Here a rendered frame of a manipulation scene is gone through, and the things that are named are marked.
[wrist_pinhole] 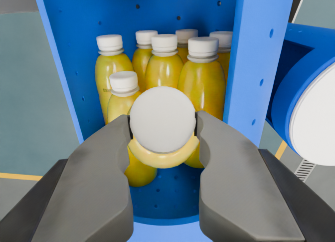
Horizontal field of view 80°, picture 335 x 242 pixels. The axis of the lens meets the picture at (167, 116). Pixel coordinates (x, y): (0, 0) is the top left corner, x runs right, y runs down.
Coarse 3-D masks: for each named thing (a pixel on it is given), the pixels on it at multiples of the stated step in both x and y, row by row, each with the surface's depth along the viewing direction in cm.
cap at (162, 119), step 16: (144, 96) 12; (160, 96) 12; (176, 96) 12; (144, 112) 12; (160, 112) 12; (176, 112) 12; (192, 112) 12; (144, 128) 11; (160, 128) 11; (176, 128) 11; (192, 128) 11; (144, 144) 11; (160, 144) 11; (176, 144) 11
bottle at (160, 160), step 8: (192, 104) 16; (128, 112) 16; (192, 136) 14; (128, 144) 16; (136, 144) 14; (184, 144) 13; (192, 144) 15; (136, 152) 15; (144, 152) 14; (152, 152) 14; (160, 152) 13; (168, 152) 13; (176, 152) 14; (184, 152) 15; (192, 152) 16; (144, 160) 15; (152, 160) 15; (160, 160) 15; (168, 160) 15; (176, 160) 15; (184, 160) 16; (160, 168) 17
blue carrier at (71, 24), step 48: (48, 0) 24; (96, 0) 32; (144, 0) 36; (192, 0) 36; (240, 0) 14; (288, 0) 17; (96, 48) 34; (240, 48) 15; (96, 96) 36; (240, 96) 17; (144, 192) 34; (192, 192) 34; (144, 240) 26; (192, 240) 26
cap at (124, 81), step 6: (120, 72) 29; (126, 72) 29; (132, 72) 29; (114, 78) 27; (120, 78) 27; (126, 78) 27; (132, 78) 27; (114, 84) 27; (120, 84) 27; (126, 84) 27; (132, 84) 28; (114, 90) 28; (120, 90) 28; (126, 90) 28
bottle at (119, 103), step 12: (120, 96) 28; (132, 96) 29; (108, 108) 29; (120, 108) 28; (108, 120) 30; (132, 156) 31; (132, 168) 33; (144, 168) 33; (156, 168) 36; (132, 180) 34; (144, 180) 34
